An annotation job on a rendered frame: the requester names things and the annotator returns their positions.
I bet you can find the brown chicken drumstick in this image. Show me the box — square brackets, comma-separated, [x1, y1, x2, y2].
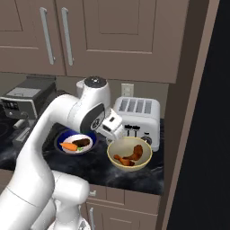
[128, 144, 145, 162]
[113, 154, 136, 167]

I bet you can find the silver cupboard door handle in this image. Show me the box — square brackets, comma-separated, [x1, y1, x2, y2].
[60, 6, 75, 66]
[39, 6, 57, 66]

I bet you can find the white toaster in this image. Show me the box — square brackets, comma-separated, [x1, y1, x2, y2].
[112, 95, 162, 153]

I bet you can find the silver base cupboard handle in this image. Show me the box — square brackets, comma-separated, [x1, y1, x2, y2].
[88, 207, 96, 230]

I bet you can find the brown sweet potato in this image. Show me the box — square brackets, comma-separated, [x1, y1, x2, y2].
[71, 137, 92, 148]

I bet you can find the blue bowl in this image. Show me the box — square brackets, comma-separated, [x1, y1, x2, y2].
[54, 128, 99, 156]

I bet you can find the brown tall side panel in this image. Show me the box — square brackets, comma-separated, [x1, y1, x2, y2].
[155, 0, 221, 230]

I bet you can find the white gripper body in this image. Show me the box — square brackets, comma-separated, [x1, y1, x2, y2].
[100, 120, 126, 143]

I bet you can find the brown base cupboard door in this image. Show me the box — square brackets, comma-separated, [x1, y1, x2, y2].
[79, 201, 159, 230]

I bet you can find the brown drawer front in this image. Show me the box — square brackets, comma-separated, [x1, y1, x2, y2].
[105, 186, 162, 216]
[86, 183, 108, 201]

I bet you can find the yellow bowl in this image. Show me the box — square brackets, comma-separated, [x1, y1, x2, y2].
[106, 136, 154, 173]

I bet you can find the black and silver coffee machine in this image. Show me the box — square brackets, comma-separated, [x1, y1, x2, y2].
[0, 75, 58, 151]

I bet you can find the black fridge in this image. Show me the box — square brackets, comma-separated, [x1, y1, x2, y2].
[166, 0, 230, 230]

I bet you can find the brown wall cupboard door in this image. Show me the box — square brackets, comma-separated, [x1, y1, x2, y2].
[0, 0, 66, 76]
[55, 0, 190, 84]

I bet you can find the orange carrot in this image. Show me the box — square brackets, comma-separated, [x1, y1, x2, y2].
[59, 142, 80, 152]

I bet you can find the white wall socket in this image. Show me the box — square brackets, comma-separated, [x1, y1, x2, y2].
[120, 83, 135, 98]

